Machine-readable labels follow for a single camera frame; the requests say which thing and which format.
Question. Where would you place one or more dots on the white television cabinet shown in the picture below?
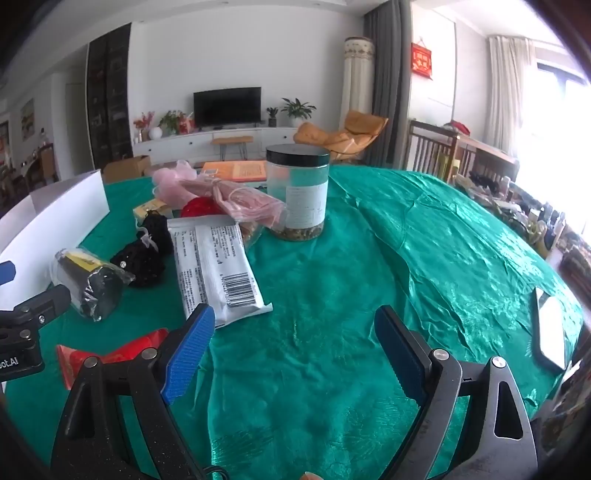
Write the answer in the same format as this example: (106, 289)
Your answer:
(184, 143)

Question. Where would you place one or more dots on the covered standing air conditioner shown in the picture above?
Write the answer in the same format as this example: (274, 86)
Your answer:
(358, 78)

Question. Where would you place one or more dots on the red wall hanging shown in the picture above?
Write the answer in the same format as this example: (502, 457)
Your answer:
(421, 60)

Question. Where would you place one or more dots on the pink plastic packet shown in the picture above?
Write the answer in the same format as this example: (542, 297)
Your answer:
(244, 201)

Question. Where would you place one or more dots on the wooden stool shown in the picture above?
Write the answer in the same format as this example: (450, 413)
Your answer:
(232, 140)

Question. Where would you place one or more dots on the red yarn ball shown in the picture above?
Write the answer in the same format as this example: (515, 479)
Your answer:
(201, 207)

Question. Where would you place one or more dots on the pile of assorted bottles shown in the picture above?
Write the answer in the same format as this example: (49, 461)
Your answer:
(531, 217)

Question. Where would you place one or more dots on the small potted plant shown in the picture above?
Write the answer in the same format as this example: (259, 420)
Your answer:
(272, 121)

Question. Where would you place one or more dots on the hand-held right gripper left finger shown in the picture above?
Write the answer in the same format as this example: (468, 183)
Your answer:
(189, 353)

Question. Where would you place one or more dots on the orange lounge chair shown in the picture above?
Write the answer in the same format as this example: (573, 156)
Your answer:
(355, 131)

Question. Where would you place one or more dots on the clear jar with black lid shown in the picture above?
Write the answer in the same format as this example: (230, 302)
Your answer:
(298, 184)

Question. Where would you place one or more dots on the black television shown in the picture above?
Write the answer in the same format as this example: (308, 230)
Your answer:
(226, 106)

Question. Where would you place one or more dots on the grey curtain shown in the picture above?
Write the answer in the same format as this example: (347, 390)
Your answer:
(390, 69)

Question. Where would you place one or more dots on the cardboard box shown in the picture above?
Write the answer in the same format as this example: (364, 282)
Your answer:
(127, 168)

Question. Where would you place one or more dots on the bushy potted plant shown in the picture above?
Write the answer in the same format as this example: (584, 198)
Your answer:
(171, 121)

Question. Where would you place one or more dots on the white curtain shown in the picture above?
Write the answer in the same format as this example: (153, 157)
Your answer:
(508, 92)

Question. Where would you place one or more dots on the black roll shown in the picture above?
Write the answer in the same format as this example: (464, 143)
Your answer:
(97, 286)

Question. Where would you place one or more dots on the white snack packet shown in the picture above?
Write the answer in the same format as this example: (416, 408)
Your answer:
(212, 272)

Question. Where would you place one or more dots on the red flower bouquet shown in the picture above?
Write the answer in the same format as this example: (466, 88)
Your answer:
(143, 122)

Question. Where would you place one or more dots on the wooden railing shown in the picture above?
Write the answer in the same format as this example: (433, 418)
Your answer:
(429, 147)

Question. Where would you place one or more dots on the wooden dining chair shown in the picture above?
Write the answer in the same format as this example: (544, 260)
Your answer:
(44, 161)

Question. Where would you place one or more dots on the smartphone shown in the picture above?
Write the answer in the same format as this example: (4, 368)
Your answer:
(551, 332)

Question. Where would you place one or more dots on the clear bag of nuts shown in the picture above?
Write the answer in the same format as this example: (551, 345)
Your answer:
(251, 233)

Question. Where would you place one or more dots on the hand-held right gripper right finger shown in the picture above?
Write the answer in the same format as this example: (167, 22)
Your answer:
(399, 355)

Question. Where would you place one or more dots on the white round vase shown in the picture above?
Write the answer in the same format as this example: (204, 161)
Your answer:
(155, 133)

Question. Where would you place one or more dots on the black lace pouch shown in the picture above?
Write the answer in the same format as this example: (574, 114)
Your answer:
(143, 265)

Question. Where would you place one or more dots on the large potted plant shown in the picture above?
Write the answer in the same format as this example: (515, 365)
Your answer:
(298, 110)

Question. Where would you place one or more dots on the red packet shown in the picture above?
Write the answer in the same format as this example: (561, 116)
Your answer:
(69, 364)

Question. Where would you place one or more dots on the person's right hand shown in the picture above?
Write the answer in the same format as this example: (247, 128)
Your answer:
(311, 477)

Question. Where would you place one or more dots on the white board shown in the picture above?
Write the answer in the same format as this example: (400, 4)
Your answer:
(46, 217)

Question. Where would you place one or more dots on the orange book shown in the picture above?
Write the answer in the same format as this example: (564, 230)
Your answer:
(240, 170)

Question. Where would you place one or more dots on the dark display cabinet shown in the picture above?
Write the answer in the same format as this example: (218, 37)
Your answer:
(108, 92)

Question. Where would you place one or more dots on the yellow tissue pack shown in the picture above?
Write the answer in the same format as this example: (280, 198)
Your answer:
(150, 208)

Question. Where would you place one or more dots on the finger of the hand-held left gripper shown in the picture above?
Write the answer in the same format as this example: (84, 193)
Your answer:
(5, 272)
(51, 299)

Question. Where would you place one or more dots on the green tablecloth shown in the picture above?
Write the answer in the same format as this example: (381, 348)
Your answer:
(323, 277)

